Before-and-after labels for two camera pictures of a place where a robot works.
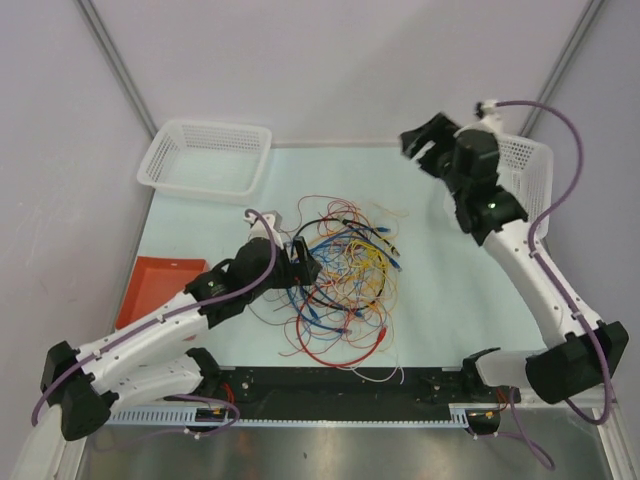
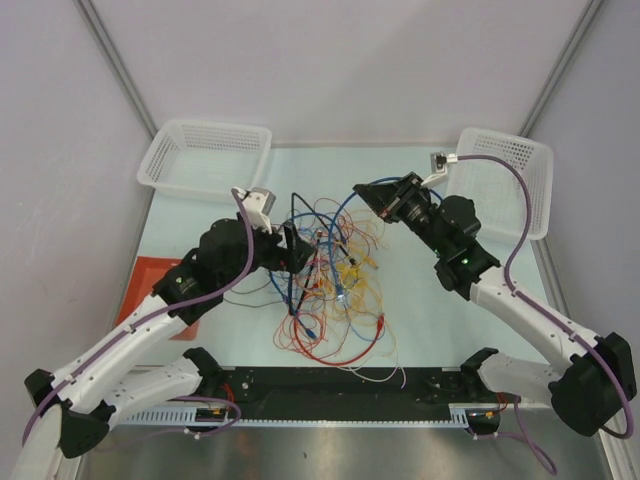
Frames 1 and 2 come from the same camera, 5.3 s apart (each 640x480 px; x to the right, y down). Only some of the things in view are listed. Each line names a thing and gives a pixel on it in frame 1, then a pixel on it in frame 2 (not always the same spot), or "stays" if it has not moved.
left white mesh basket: (206, 160) stays
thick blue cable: (379, 247) to (332, 221)
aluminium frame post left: (121, 66) stays
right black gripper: (439, 126) to (381, 196)
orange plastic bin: (153, 281) stays
